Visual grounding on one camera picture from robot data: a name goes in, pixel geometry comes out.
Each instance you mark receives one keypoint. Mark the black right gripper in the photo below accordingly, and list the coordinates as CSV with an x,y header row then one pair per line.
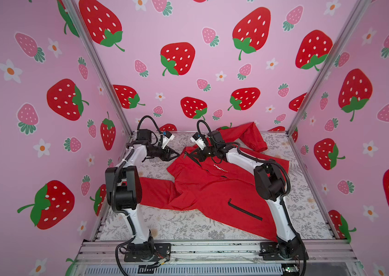
x,y
201,152

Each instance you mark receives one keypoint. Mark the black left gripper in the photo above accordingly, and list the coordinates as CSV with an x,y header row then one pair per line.
x,y
167,153

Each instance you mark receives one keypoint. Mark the red zip-up jacket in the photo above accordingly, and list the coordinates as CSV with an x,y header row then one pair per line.
x,y
221,191

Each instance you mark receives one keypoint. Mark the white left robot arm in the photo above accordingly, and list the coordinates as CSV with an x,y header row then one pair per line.
x,y
124,190

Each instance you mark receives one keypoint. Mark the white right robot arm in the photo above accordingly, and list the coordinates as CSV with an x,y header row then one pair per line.
x,y
272,184

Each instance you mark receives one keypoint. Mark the floral grey table cloth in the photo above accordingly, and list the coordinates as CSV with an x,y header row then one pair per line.
x,y
304,212

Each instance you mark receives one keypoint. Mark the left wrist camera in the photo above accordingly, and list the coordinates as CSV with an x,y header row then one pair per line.
x,y
166,137

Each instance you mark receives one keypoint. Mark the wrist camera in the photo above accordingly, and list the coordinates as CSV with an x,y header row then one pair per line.
x,y
199,140
166,137

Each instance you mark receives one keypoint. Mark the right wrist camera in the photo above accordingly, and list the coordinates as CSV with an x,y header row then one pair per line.
x,y
199,140

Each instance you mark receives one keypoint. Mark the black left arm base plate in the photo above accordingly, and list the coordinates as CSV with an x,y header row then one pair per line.
x,y
147,252

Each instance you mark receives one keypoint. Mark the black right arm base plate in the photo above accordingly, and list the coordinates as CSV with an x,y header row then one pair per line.
x,y
272,251

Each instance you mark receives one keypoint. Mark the aluminium front rail frame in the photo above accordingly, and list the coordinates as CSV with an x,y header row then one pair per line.
x,y
223,258

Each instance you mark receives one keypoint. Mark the left aluminium corner post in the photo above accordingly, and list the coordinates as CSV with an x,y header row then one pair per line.
x,y
77,20

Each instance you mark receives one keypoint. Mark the aluminium corner post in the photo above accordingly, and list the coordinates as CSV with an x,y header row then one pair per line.
x,y
77,20
348,28

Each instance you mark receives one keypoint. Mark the right aluminium corner post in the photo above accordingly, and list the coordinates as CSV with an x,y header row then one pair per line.
x,y
348,28

